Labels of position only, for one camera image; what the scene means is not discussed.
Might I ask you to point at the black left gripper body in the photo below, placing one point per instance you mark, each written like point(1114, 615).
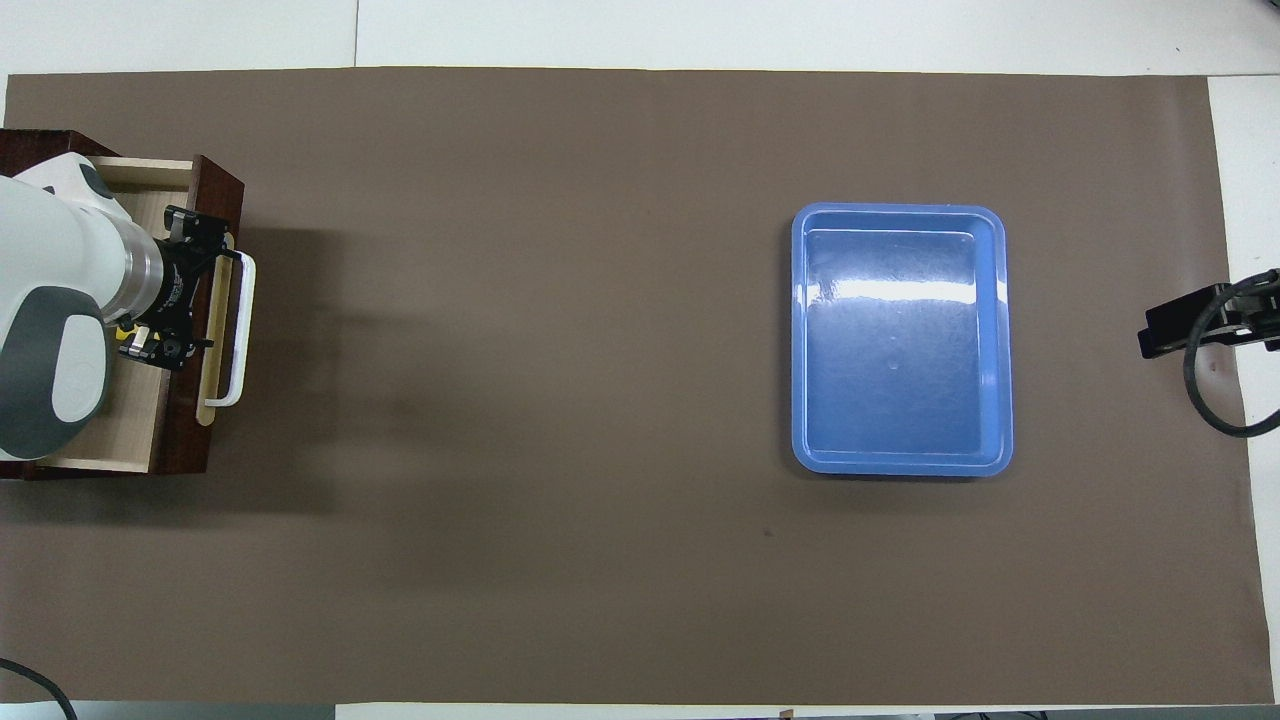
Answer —
point(182, 290)

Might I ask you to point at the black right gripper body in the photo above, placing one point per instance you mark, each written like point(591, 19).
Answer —
point(1260, 315)

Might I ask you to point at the yellow cube block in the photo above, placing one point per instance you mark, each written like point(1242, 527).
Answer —
point(126, 330)

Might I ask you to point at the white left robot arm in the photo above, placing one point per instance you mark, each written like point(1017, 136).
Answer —
point(50, 250)

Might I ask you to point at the blue plastic tray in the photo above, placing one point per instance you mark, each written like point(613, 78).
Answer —
point(900, 380)

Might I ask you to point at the brown table mat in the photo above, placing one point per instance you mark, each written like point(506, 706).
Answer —
point(550, 400)

